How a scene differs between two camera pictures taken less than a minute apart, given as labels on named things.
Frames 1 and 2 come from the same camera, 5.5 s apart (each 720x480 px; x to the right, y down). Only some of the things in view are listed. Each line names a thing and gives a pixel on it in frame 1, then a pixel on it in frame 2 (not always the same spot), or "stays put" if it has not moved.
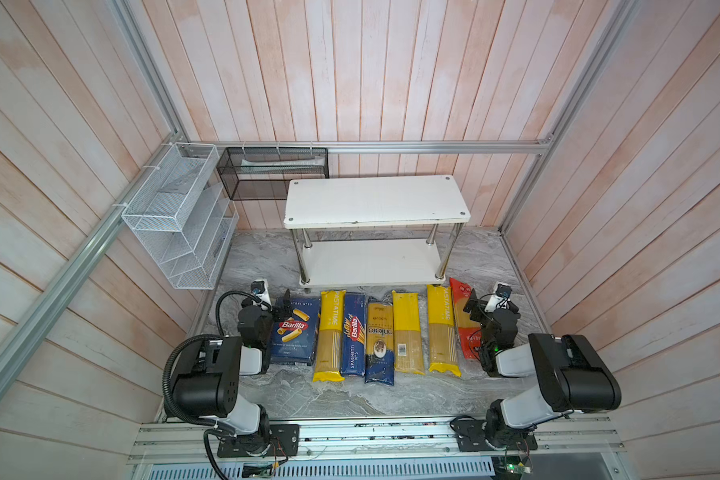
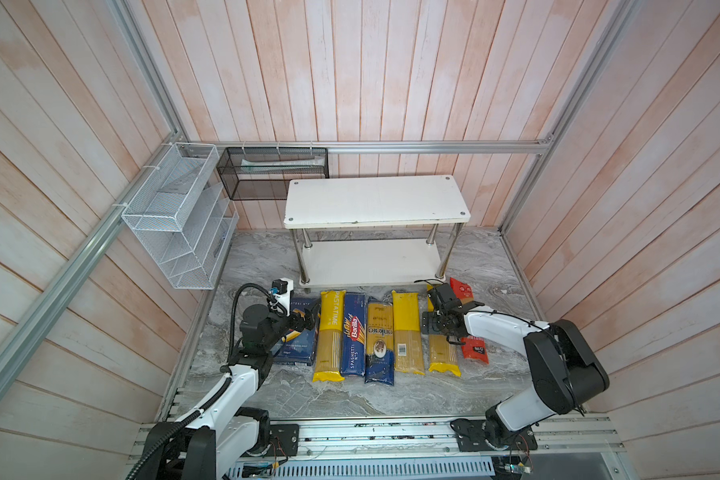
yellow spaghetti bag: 443,348 stays put
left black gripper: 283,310 → 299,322
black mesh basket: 264,173 stays put
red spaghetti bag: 469,332 stays put
